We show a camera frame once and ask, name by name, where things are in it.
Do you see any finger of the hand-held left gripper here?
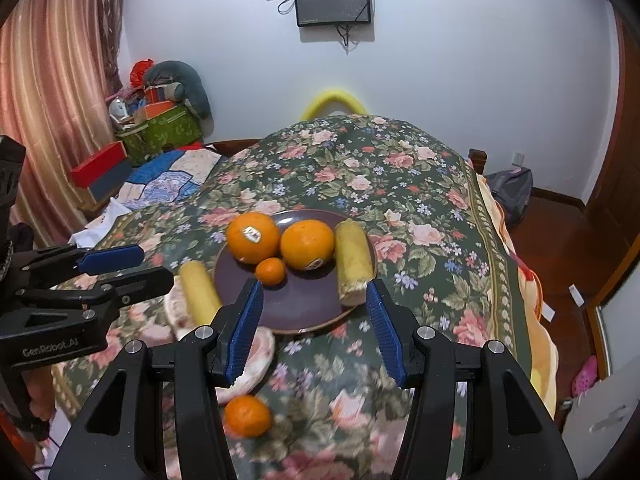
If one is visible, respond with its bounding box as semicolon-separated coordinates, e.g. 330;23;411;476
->
24;266;175;320
11;244;146;288

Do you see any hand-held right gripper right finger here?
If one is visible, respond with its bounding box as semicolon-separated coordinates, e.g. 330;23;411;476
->
365;278;576;480

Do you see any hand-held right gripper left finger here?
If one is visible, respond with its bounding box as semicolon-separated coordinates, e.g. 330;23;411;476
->
47;279;265;480

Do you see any yellow corn cob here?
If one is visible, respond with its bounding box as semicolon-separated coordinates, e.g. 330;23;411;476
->
334;219;378;307
178;261;224;327

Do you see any dark purple plate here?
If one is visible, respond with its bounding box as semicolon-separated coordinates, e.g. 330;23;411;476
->
214;208;379;335

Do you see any small tangerine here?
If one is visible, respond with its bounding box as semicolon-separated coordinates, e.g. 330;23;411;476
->
223;395;272;438
255;257;287;287

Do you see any white cloth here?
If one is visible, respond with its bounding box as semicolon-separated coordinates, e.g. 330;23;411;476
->
69;199;127;249

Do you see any large orange with sticker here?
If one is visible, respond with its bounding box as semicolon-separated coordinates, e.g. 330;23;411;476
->
226;212;281;265

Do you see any blue patchwork quilt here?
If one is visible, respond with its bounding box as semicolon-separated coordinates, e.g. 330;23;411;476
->
112;147;227;207

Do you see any red long box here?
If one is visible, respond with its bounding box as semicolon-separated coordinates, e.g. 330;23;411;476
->
70;141;128;188

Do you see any green patterned box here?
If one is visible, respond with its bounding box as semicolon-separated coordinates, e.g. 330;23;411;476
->
119;111;204;164

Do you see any orange yellow blanket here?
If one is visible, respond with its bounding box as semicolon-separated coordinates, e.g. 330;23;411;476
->
475;172;559;417

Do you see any green floral blanket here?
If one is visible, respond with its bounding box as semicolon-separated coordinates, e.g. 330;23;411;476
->
50;115;558;480

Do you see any orange box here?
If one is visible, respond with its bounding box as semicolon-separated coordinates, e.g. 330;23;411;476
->
134;101;177;124

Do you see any pink striped curtain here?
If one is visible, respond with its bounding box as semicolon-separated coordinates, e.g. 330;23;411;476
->
0;0;132;246

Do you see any grey backpack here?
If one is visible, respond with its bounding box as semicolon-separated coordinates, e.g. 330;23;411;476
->
485;166;534;227

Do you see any red fabric bundle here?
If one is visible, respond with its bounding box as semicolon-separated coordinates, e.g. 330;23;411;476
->
130;59;154;87

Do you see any grey plush pillow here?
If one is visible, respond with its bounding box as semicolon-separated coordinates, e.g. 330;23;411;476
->
144;61;212;120

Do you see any pink slipper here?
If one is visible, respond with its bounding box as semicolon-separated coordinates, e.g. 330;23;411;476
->
572;356;599;396

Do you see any yellow chair back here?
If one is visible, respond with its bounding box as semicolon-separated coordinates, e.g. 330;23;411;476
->
300;89;370;122

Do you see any white grey panel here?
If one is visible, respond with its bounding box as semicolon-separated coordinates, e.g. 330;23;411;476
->
561;389;640;480

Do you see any small black wall monitor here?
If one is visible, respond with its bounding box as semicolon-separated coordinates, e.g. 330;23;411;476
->
293;0;373;27

